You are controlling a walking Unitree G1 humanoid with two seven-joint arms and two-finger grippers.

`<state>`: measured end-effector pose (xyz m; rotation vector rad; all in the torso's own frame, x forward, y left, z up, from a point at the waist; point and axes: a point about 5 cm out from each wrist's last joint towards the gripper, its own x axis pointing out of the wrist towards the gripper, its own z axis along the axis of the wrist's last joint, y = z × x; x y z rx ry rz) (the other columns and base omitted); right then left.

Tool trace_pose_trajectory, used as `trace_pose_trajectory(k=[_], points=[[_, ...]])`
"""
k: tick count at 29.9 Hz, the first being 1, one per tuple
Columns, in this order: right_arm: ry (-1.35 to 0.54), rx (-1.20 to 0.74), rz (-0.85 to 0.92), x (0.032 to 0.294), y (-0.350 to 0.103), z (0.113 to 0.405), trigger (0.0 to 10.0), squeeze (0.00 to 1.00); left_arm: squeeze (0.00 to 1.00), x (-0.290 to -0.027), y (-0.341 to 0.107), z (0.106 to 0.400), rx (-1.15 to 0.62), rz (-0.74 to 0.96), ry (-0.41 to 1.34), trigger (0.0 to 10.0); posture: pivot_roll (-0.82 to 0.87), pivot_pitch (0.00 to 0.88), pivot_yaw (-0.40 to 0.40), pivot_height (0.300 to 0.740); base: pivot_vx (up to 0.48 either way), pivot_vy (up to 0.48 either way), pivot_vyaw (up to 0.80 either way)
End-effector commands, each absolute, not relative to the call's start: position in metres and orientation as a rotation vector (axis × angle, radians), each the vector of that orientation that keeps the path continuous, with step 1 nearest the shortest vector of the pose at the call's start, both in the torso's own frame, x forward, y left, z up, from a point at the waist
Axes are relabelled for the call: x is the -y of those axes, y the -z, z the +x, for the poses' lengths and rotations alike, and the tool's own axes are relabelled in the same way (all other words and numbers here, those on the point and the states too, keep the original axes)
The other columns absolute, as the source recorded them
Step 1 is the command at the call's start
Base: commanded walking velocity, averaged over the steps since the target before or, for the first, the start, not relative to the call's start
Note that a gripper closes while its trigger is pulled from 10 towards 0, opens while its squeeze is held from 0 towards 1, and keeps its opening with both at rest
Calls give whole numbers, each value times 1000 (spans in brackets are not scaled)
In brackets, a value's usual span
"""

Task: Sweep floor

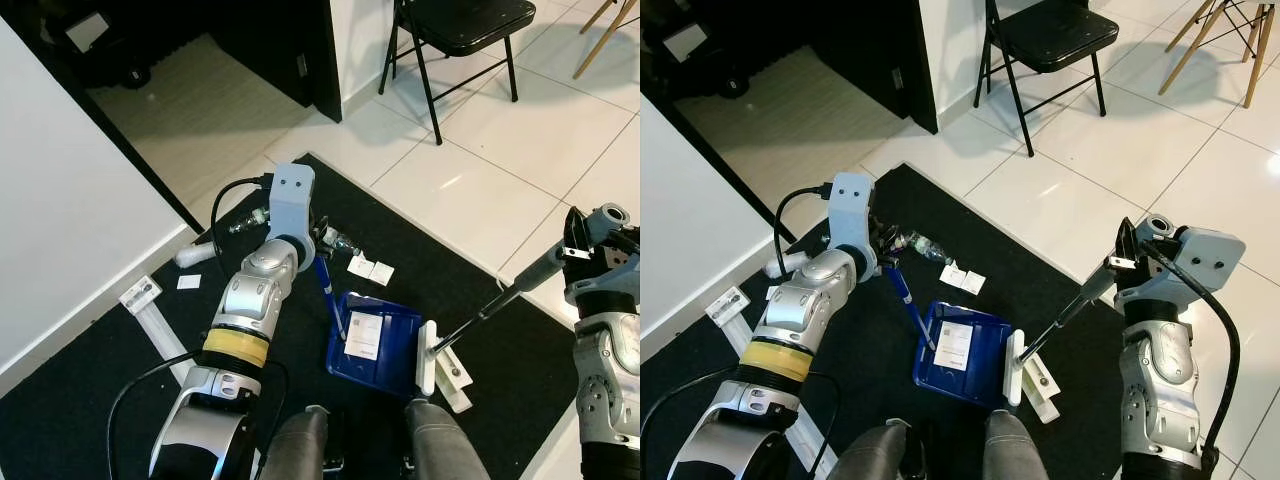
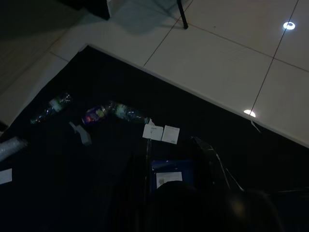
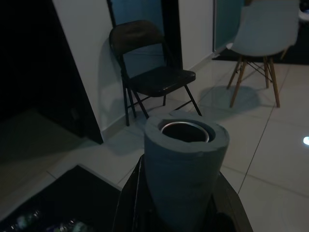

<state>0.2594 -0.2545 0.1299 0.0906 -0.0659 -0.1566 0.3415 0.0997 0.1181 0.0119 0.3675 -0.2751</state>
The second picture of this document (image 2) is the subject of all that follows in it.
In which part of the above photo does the small grey plastic clip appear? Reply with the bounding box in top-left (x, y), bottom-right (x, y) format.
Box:
top-left (69, 121), bottom-right (93, 146)

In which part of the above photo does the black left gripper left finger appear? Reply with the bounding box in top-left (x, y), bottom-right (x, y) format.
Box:
top-left (127, 139), bottom-right (153, 232)

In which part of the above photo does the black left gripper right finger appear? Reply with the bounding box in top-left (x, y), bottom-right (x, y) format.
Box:
top-left (190, 136), bottom-right (245, 192)

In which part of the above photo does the white plastic wrap roll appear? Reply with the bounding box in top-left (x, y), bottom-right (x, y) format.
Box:
top-left (0, 136), bottom-right (28, 162)

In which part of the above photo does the black cabinet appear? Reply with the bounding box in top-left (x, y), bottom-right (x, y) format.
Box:
top-left (55, 0), bottom-right (111, 21)

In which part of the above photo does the small white paper card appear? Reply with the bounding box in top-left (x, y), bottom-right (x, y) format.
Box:
top-left (0, 168), bottom-right (13, 186)

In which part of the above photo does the clear crushed plastic bottle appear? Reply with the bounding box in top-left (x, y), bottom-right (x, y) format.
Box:
top-left (30, 91), bottom-right (73, 125)
top-left (106, 101), bottom-right (152, 125)

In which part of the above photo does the black folding chair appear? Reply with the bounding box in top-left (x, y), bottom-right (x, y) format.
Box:
top-left (176, 0), bottom-right (189, 30)

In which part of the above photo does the large white printed label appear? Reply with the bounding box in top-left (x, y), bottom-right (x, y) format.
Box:
top-left (155, 172), bottom-right (183, 189)

